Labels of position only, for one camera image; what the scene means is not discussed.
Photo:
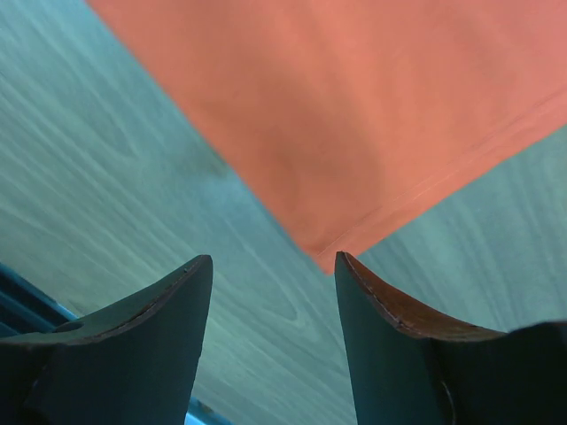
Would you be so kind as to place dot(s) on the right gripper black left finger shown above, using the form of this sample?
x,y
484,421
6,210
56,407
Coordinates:
x,y
132,362

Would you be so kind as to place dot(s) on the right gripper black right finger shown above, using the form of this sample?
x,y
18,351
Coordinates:
x,y
412,364

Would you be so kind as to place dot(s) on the orange t shirt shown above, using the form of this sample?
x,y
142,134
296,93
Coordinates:
x,y
349,119

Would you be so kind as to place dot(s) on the aluminium rail frame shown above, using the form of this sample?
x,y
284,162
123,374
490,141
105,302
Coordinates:
x,y
26,309

